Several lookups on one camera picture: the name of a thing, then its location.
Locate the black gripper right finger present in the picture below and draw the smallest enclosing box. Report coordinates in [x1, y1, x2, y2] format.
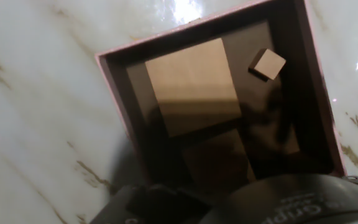
[239, 83, 296, 155]

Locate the large wooden block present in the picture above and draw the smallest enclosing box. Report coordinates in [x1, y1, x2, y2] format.
[144, 37, 242, 138]

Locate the medium wooden block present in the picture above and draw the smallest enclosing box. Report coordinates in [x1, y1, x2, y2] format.
[181, 128, 257, 195]

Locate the black metal mounting bracket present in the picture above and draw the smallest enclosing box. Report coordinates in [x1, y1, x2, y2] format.
[88, 183, 211, 224]

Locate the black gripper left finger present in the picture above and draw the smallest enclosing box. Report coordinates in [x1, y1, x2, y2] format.
[143, 105, 183, 190]

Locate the pink gift box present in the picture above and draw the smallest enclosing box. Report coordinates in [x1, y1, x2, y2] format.
[94, 0, 347, 194]

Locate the small wooden cube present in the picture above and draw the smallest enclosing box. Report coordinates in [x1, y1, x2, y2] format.
[247, 47, 287, 83]

